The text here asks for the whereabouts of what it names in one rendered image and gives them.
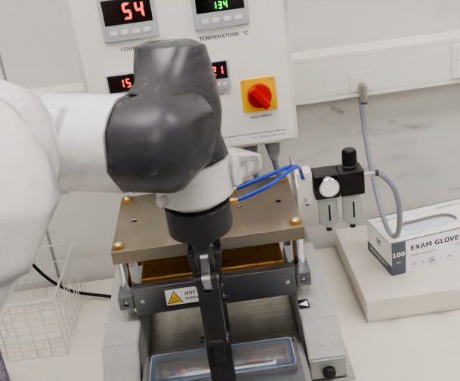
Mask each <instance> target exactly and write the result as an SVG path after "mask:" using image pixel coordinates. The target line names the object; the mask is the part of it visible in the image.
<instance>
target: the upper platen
mask: <svg viewBox="0 0 460 381"><path fill-rule="evenodd" d="M283 263H284V259H283V256H282V250H281V247H280V244H279V243H269V244H263V245H257V246H247V247H241V248H235V249H225V250H222V262H221V268H222V272H223V271H233V270H239V269H245V268H255V267H261V266H267V265H277V264H283ZM189 276H193V273H192V268H191V267H190V266H189V262H188V258H187V255H185V256H175V257H169V258H163V259H153V260H147V261H143V266H142V273H141V283H146V282H151V281H158V280H167V279H173V278H179V277H189Z"/></svg>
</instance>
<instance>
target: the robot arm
mask: <svg viewBox="0 0 460 381"><path fill-rule="evenodd" d="M133 72H134V84H133V86H132V87H131V88H130V90H129V91H128V93H127V94H87V93H49V94H44V95H42V96H41V97H39V98H38V97H37V96H36V95H34V94H33V93H32V92H31V91H30V90H29V89H28V88H25V87H23V86H20V85H16V84H14V83H12V82H8V81H5V80H3V79H0V314H1V312H2V310H3V308H4V306H5V305H6V303H7V301H8V300H9V298H10V296H11V294H12V293H13V291H14V288H15V287H16V285H17V283H18V282H19V280H20V278H21V277H22V276H23V275H26V274H29V272H30V270H31V267H32V265H33V262H34V261H35V258H36V256H37V253H38V251H39V248H40V246H41V244H42V241H43V239H44V236H45V234H46V231H47V229H48V226H49V224H50V222H51V219H52V217H53V214H54V212H55V209H56V208H57V204H58V203H59V200H60V197H61V193H60V192H61V191H87V192H103V193H118V194H126V193H128V192H132V193H156V205H157V206H158V207H159V208H162V207H164V209H165V217H166V221H167V226H168V232H169V234H170V236H171V237H172V238H173V239H174V240H176V241H177V242H180V243H186V244H187V248H188V251H187V258H188V262H189V266H190V267H191V268H192V273H193V282H194V286H195V287H196V289H197V293H198V297H199V306H200V311H201V315H202V324H203V329H204V334H205V335H204V336H200V342H201V343H205V346H206V350H207V355H208V363H209V368H210V372H211V381H233V380H236V372H235V367H234V362H233V353H232V347H231V345H232V344H233V340H232V335H231V330H230V321H229V315H228V310H227V301H224V300H229V299H230V296H229V292H223V290H222V287H223V285H224V284H223V274H222V268H221V262H222V250H221V239H220V238H221V237H223V236H224V235H226V234H227V233H228V232H229V231H230V229H231V228H232V226H233V216H232V212H231V206H230V195H231V194H232V193H233V189H234V188H235V187H237V186H239V185H240V184H241V183H243V182H244V181H245V180H247V179H248V178H250V177H252V176H253V175H254V174H256V173H257V172H259V171H260V170H261V168H262V166H263V165H262V158H261V155H260V154H258V153H254V152H251V151H248V150H243V149H239V148H235V147H226V144H225V143H224V139H223V136H222V134H221V121H222V106H221V99H220V95H219V91H218V83H217V79H216V76H215V72H214V70H213V66H212V64H211V60H210V57H209V54H208V50H207V48H206V45H205V44H202V43H201V42H198V41H196V40H193V39H164V40H155V41H149V42H145V43H142V44H140V45H138V46H137V47H135V48H134V66H133ZM197 272H198V274H197ZM222 301H223V302H222Z"/></svg>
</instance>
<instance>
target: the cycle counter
mask: <svg viewBox="0 0 460 381"><path fill-rule="evenodd" d="M106 4H107V11H108V15H109V19H110V23H121V22H126V21H132V20H142V19H147V13H146V8H145V4H144V0H127V1H122V2H111V3H106Z"/></svg>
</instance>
